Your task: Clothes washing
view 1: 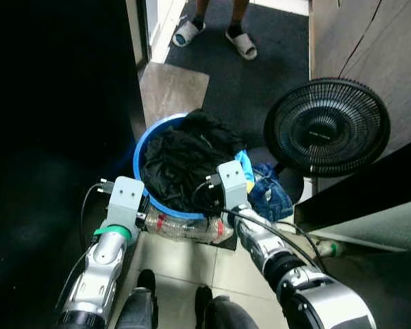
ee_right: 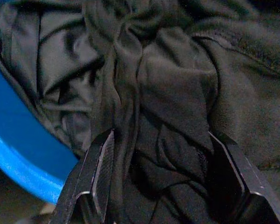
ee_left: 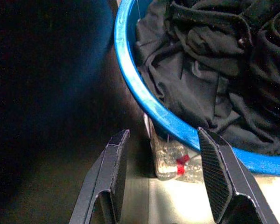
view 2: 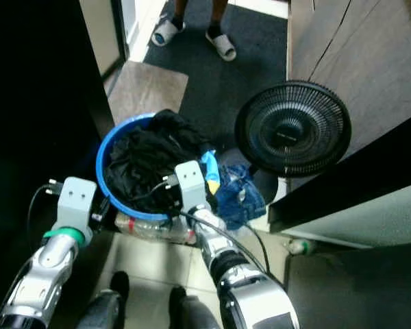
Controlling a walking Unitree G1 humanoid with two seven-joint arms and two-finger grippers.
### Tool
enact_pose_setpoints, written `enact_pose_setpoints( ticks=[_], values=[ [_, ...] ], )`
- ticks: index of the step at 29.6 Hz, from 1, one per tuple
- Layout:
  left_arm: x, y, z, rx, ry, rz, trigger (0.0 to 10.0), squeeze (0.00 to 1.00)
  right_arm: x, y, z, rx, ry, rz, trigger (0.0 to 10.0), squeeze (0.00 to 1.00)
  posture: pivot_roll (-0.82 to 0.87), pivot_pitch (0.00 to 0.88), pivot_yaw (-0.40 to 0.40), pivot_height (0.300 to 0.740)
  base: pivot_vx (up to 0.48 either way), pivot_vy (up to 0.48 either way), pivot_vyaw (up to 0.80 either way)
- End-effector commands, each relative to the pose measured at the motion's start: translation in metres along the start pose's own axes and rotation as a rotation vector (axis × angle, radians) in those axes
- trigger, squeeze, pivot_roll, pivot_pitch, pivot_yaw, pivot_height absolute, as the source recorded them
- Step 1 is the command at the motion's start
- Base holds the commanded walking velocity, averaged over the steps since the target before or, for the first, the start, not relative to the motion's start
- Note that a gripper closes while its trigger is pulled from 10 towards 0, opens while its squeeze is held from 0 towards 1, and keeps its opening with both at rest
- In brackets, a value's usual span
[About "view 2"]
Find black robot left leg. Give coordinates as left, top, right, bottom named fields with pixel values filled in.
left=75, top=271, right=131, bottom=329

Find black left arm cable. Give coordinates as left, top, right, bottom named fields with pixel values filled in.
left=26, top=180, right=62, bottom=237

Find dark topped cabinet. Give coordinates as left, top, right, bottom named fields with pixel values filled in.
left=267, top=144, right=411, bottom=252

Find blue denim jeans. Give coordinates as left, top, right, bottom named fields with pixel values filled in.
left=214, top=162, right=266, bottom=230

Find grey door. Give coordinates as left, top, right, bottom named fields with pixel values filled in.
left=79, top=0, right=126, bottom=77

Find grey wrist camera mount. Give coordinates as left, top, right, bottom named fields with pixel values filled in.
left=176, top=161, right=210, bottom=212
left=58, top=177, right=98, bottom=234

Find black robot right leg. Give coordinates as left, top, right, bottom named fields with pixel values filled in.
left=168, top=287, right=223, bottom=329

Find clear bottle with green cap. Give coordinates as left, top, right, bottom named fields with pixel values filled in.
left=260, top=230, right=313, bottom=256

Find blue plastic laundry basin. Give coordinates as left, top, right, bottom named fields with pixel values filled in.
left=95, top=113, right=210, bottom=222

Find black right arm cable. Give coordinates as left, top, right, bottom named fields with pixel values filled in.
left=151, top=175, right=272, bottom=276

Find person's right leg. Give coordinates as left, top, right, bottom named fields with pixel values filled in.
left=171, top=0, right=190, bottom=23

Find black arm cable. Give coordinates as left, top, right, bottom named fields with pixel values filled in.
left=26, top=180, right=62, bottom=237
left=151, top=175, right=272, bottom=276

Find clear bottle with red label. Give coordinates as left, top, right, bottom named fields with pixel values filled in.
left=115, top=211, right=197, bottom=246

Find person's left leg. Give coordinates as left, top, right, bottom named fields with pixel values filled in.
left=207, top=0, right=231, bottom=32

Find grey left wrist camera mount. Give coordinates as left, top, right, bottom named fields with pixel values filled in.
left=58, top=177, right=98, bottom=234

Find black round floor fan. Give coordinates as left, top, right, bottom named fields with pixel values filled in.
left=223, top=81, right=352, bottom=199

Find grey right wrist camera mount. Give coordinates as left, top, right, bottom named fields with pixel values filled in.
left=176, top=161, right=210, bottom=212

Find person's leg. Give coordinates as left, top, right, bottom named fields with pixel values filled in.
left=171, top=0, right=190, bottom=23
left=207, top=0, right=231, bottom=32

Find white slipper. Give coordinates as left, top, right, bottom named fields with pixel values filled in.
left=205, top=27, right=238, bottom=62
left=151, top=17, right=187, bottom=47

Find black robot leg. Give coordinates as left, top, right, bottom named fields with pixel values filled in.
left=75, top=271, right=131, bottom=329
left=168, top=287, right=223, bottom=329

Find blue and yellow cloth item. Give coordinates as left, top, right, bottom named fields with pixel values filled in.
left=200, top=151, right=223, bottom=194

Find brown doormat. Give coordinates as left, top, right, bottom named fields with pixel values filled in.
left=108, top=60, right=190, bottom=125

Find dark grey top-load washer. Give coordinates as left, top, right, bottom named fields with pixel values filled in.
left=284, top=241, right=411, bottom=329

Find black clothes pile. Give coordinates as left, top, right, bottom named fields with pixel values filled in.
left=108, top=110, right=210, bottom=213

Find dark grey floor mat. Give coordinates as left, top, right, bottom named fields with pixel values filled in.
left=144, top=0, right=290, bottom=157

